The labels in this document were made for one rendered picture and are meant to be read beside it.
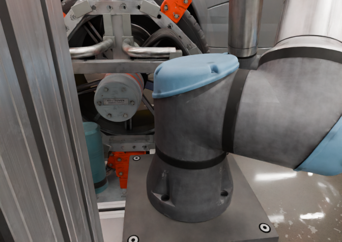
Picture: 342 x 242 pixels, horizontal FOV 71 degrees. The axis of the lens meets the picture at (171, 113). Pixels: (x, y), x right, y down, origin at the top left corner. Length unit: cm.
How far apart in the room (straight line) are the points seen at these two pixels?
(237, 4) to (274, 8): 76
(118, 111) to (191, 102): 45
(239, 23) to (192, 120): 36
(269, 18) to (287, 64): 105
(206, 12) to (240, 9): 67
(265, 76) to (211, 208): 20
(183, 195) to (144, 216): 7
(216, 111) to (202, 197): 14
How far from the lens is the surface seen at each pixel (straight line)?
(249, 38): 62
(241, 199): 44
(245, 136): 29
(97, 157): 86
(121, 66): 63
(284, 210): 166
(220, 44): 129
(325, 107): 29
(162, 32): 68
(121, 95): 70
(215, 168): 36
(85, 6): 82
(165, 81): 30
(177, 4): 79
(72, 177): 19
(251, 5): 60
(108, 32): 81
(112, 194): 131
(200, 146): 33
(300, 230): 159
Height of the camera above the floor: 112
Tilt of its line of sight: 25 degrees down
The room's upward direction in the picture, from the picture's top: straight up
